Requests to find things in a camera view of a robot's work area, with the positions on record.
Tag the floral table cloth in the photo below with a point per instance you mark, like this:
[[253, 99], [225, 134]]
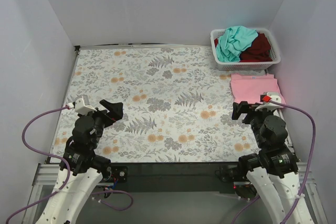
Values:
[[177, 105]]

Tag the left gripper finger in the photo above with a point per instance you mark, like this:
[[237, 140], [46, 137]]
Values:
[[116, 114], [107, 105]]

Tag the aluminium front rail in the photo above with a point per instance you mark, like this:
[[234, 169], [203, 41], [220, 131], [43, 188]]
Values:
[[46, 174]]

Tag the dark red t shirt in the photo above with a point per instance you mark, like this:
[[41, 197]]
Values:
[[259, 51]]

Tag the teal t shirt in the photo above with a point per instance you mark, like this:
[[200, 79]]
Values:
[[233, 42]]

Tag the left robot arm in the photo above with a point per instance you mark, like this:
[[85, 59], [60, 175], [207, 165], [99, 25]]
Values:
[[81, 169]]

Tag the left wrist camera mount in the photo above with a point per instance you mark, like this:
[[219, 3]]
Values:
[[81, 105]]

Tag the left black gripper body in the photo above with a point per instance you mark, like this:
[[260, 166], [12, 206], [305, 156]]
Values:
[[106, 115]]

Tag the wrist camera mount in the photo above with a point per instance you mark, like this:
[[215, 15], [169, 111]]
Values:
[[81, 105], [270, 101]]

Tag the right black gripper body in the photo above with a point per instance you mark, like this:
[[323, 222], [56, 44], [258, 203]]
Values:
[[248, 114]]

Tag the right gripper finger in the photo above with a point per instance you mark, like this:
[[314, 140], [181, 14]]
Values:
[[253, 107], [238, 109]]

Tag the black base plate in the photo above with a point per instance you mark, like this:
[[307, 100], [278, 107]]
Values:
[[221, 177]]

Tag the bright red t shirt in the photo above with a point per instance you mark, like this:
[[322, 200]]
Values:
[[216, 44]]

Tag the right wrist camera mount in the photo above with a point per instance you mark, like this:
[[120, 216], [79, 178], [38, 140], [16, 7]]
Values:
[[270, 101]]

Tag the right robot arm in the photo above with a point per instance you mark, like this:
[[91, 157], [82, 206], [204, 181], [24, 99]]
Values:
[[273, 171]]

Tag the folded pink t shirt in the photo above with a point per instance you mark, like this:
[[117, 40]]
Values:
[[250, 88]]

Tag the white plastic laundry basket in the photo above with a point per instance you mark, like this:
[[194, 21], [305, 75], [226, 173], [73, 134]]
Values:
[[228, 66]]

